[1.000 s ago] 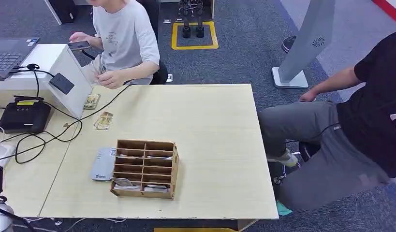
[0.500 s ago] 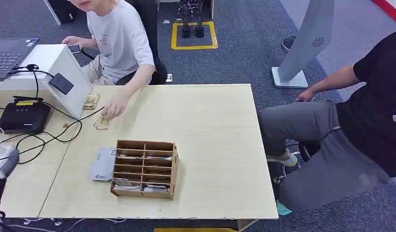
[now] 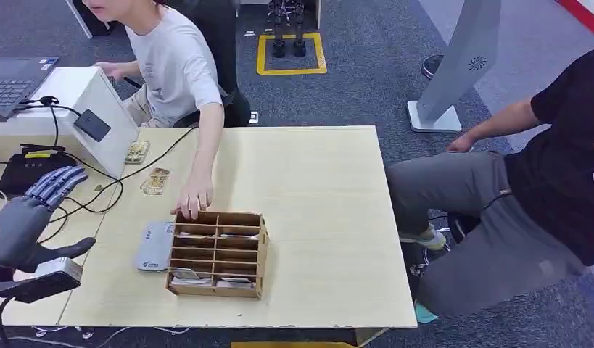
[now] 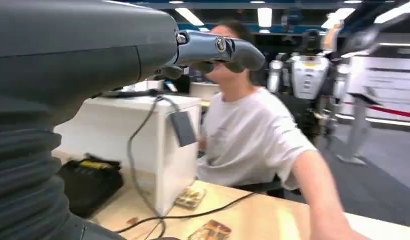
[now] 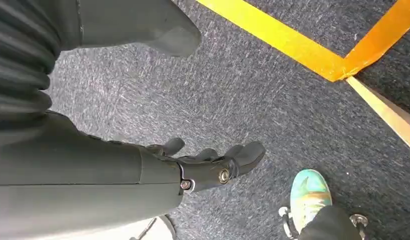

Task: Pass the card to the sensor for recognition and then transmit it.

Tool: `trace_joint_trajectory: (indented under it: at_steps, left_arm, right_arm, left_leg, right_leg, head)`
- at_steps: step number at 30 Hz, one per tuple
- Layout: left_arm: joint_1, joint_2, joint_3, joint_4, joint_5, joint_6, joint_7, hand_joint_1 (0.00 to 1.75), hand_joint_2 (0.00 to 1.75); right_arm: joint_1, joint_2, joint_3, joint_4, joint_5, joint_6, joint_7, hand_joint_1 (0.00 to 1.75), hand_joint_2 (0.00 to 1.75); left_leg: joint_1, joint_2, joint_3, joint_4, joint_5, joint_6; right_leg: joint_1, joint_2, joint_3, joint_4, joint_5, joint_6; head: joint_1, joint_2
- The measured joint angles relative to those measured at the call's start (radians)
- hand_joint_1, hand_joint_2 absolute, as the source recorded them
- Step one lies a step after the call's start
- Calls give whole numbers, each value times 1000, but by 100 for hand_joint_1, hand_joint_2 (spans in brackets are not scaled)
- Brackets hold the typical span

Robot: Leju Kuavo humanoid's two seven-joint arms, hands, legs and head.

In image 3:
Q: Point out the black round base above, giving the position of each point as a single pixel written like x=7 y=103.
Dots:
x=431 y=65

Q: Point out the grey kiosk stand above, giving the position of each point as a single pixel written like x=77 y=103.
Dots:
x=465 y=57

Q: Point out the person's right hand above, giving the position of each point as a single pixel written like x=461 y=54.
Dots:
x=461 y=144
x=111 y=71

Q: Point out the black router box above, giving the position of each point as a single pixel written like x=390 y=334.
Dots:
x=22 y=173

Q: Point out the white card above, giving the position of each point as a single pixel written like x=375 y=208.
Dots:
x=239 y=236
x=234 y=283

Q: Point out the person's left hand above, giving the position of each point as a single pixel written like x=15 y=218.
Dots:
x=195 y=199

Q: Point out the white laptop riser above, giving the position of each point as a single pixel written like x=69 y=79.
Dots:
x=120 y=144

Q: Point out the card with printed picture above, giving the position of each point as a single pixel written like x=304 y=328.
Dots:
x=185 y=274

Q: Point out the black humanoid robot legs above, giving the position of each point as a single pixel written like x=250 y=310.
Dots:
x=278 y=48

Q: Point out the person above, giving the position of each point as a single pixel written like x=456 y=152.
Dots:
x=541 y=192
x=174 y=62

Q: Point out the grey laptop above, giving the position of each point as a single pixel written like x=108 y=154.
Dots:
x=13 y=81

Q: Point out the black chair base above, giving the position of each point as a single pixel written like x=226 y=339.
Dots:
x=457 y=225

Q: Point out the wooden compartment box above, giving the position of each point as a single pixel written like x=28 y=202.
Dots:
x=260 y=259

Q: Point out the pale wooden desk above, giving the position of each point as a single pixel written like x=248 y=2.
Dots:
x=80 y=283
x=316 y=216

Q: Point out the grey flat card reader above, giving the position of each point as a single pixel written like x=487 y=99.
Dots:
x=155 y=247

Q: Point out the black USB hub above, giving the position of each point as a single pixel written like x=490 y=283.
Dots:
x=92 y=126

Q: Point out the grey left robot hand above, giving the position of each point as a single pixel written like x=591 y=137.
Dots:
x=15 y=230

